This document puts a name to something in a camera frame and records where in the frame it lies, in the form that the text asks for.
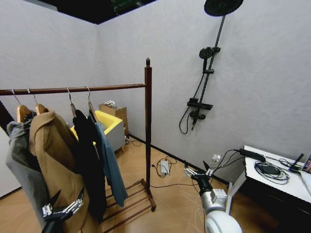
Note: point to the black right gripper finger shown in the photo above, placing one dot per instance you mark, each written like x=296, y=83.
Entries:
x=209, y=171
x=190, y=171

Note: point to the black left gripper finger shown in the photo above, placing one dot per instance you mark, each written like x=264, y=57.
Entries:
x=75, y=203
x=53, y=200

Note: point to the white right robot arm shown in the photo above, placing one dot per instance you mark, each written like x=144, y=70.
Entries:
x=218, y=213

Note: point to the grey garment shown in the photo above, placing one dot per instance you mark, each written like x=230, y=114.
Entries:
x=19, y=157

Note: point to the black garment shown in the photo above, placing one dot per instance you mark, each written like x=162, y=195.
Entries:
x=87, y=150

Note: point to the wooden hanger with tan coat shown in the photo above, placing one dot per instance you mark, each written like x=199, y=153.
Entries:
x=40, y=108

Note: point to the wooden hanger with grey garment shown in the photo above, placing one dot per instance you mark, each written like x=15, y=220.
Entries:
x=21, y=112

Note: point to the wooden hanger with black garment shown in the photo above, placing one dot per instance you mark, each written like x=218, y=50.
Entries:
x=72, y=106

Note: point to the wooden hanger with blue shirt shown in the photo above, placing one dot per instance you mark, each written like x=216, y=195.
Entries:
x=91, y=109

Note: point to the white power strip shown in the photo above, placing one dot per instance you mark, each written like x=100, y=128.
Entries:
x=164, y=167

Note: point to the tan wool coat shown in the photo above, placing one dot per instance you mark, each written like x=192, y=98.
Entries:
x=56, y=165

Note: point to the black power adapter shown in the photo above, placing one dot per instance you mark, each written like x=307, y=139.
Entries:
x=252, y=154

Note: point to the blue denim shirt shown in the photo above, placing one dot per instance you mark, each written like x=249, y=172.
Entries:
x=111, y=170

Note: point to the white table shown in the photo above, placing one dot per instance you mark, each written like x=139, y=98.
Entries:
x=272, y=180

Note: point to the black shower column with mixer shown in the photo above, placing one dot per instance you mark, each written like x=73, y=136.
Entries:
x=199, y=105

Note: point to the dark wooden clothes rack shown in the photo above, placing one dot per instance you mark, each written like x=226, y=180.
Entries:
x=148, y=109

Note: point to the yellow and grey armchair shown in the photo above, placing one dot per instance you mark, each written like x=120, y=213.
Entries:
x=114, y=131

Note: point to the black router with antennas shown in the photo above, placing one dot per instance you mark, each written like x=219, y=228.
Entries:
x=297, y=165

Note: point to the cardboard box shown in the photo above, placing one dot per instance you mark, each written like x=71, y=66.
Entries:
x=122, y=114

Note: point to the black hand shower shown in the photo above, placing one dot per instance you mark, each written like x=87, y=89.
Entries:
x=206, y=53

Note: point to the black round rain shower head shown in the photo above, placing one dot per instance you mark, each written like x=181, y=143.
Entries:
x=223, y=6

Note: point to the white wall socket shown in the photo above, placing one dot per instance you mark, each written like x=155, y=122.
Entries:
x=216, y=157

